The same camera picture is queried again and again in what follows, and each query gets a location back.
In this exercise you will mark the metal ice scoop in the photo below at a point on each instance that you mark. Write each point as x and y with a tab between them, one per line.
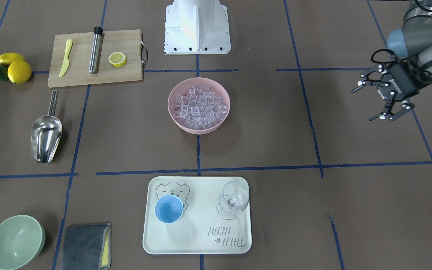
46	133

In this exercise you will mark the yellow lemon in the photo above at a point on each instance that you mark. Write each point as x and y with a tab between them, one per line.
19	72
6	59

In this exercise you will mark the clear ice cubes pile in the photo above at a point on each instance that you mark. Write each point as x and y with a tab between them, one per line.
200	107

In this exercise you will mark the yellow lemon front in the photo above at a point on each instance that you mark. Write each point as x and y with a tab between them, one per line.
19	72

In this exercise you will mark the steel muddler black tip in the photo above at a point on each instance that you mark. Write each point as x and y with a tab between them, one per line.
96	50

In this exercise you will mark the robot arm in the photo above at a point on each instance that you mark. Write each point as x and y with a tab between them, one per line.
413	39

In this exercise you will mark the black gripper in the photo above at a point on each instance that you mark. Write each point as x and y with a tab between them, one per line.
405	83

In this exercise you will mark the yellow lemon back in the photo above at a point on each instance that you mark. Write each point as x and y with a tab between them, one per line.
6	59

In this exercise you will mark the yellow plastic knife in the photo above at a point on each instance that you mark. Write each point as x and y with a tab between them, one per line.
66	62

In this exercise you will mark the pink bowl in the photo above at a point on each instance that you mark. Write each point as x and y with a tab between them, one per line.
198	105

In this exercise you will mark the cream bear tray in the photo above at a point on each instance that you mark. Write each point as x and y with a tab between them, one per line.
200	230

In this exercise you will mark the clear wine glass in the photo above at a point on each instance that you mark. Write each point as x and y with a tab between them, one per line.
233	199

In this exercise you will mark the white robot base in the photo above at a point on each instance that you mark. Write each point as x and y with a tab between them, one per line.
196	27

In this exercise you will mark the light blue cup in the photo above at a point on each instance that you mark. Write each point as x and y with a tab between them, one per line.
169	209

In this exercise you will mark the green bowl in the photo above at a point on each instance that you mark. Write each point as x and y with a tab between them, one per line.
22	239

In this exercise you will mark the wooden cutting board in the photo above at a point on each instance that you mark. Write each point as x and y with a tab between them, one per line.
129	42

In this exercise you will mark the half lemon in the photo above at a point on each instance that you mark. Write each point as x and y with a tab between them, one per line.
117	59

